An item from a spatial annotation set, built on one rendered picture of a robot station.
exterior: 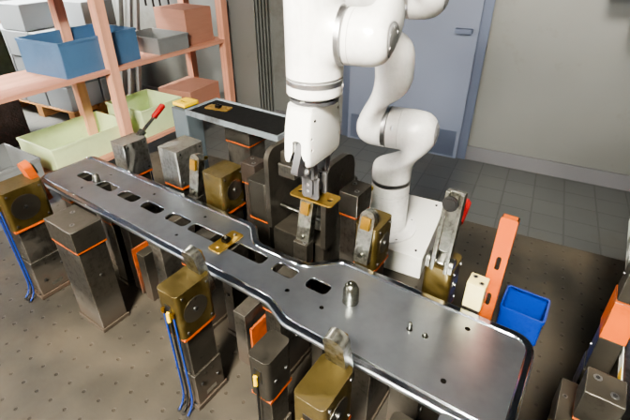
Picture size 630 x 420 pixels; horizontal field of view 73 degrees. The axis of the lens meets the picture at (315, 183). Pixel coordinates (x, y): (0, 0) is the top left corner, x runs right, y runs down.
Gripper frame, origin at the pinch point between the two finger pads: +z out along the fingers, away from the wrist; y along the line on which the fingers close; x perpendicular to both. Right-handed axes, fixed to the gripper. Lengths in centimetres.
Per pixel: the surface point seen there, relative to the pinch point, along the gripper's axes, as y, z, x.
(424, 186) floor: -227, 129, -46
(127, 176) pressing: -12, 27, -75
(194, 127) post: -39, 20, -72
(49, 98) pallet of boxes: -156, 107, -415
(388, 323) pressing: -1.7, 26.7, 15.1
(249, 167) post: -23.6, 17.7, -35.6
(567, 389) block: -4, 27, 45
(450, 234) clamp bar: -17.7, 14.2, 20.0
